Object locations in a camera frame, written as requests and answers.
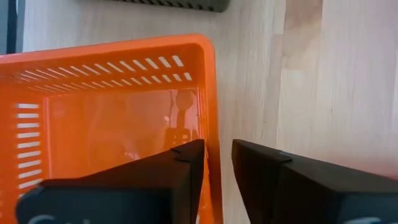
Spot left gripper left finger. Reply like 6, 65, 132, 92
15, 139, 206, 224

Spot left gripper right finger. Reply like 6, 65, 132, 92
231, 139, 398, 224

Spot orange slotted plastic basket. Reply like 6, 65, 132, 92
0, 33, 224, 224

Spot black slotted plastic basket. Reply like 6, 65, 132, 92
111, 0, 231, 13

